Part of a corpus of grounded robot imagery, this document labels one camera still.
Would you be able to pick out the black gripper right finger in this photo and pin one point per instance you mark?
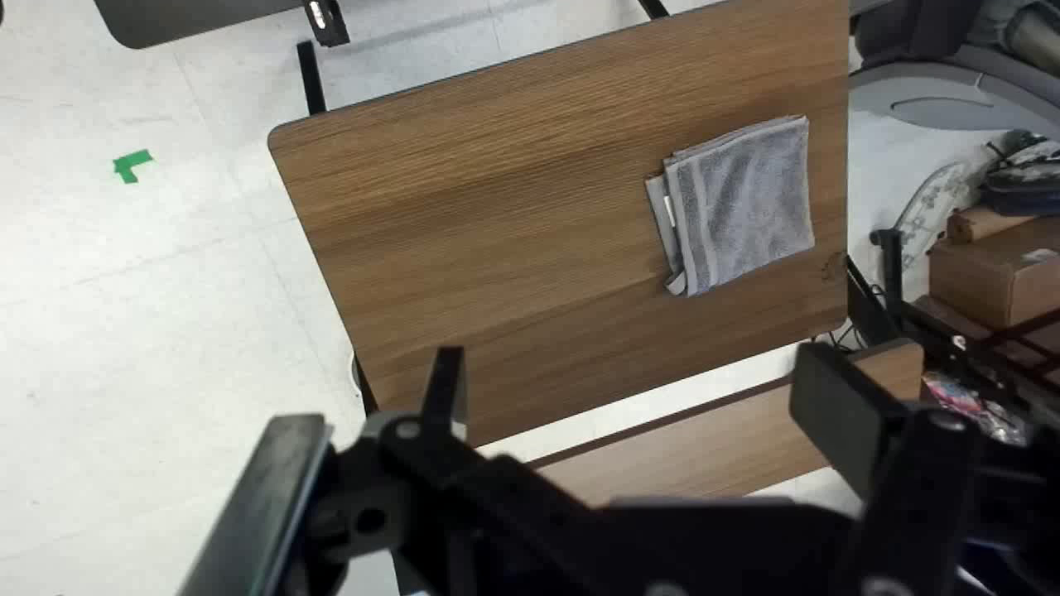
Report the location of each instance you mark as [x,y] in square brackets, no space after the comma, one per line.
[882,440]

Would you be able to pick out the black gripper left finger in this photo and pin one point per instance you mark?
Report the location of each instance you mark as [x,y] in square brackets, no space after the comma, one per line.
[258,506]

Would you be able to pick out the gray towel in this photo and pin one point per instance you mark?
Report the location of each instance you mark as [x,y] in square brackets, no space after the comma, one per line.
[740,201]

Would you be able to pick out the small brown wooden table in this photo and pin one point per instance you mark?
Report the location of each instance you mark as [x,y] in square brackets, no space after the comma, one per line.
[708,440]

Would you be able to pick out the brown cardboard box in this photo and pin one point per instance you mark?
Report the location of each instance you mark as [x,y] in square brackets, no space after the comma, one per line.
[995,269]

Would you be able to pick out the gray round plastic object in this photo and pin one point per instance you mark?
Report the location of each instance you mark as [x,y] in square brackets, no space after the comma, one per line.
[947,103]

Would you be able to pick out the green floor tape mark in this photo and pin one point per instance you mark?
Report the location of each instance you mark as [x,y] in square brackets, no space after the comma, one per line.
[131,166]

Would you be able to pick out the wooden table with black legs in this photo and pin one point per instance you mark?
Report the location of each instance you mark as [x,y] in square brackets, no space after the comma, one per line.
[499,219]

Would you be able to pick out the black perforated board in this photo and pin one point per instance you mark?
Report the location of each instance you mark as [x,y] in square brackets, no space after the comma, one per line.
[187,18]

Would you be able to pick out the black metal frame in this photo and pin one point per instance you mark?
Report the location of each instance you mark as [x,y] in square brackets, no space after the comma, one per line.
[940,331]

